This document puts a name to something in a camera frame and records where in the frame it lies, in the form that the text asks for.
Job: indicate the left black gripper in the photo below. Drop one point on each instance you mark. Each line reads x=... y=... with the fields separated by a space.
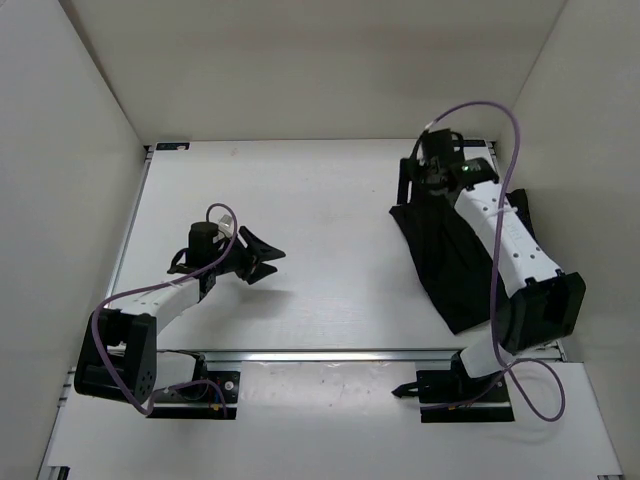
x=261 y=250

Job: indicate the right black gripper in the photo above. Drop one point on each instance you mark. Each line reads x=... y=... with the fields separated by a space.
x=411 y=174

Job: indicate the black skirt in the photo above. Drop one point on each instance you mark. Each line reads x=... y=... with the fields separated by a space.
x=451 y=262

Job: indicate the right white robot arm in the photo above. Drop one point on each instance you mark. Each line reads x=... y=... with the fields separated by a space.
x=532 y=300

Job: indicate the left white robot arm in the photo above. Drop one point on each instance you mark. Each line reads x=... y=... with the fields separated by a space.
x=119 y=358

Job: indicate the right blue corner sticker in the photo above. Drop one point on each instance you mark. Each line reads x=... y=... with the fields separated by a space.
x=474 y=143

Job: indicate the blue corner sticker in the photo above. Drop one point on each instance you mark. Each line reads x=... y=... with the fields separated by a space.
x=172 y=146
x=474 y=143

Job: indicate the left blue corner sticker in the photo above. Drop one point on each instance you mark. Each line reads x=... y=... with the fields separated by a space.
x=172 y=146

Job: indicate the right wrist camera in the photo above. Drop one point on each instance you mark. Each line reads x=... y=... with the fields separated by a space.
x=445 y=144

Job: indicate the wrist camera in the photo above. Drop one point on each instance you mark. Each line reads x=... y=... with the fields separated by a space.
x=445 y=144
x=208 y=241

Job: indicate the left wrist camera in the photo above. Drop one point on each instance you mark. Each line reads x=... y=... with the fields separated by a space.
x=208 y=241

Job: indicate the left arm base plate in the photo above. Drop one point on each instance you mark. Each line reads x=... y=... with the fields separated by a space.
x=212 y=394

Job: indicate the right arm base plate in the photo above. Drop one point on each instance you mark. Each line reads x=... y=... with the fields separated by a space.
x=443 y=401

